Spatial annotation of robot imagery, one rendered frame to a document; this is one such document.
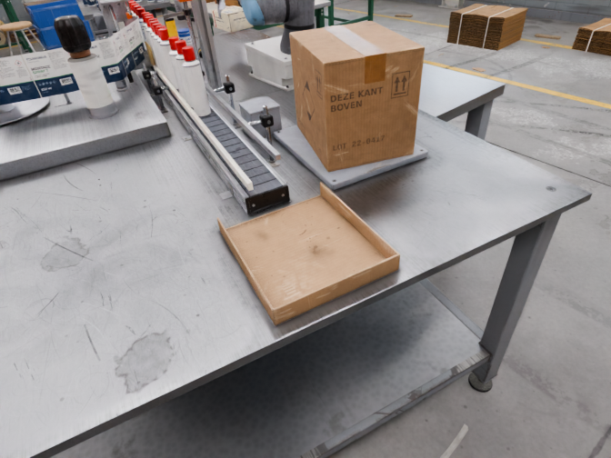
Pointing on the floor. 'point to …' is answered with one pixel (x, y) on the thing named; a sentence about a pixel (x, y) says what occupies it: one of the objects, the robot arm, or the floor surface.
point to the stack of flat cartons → (486, 26)
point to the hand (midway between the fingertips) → (231, 14)
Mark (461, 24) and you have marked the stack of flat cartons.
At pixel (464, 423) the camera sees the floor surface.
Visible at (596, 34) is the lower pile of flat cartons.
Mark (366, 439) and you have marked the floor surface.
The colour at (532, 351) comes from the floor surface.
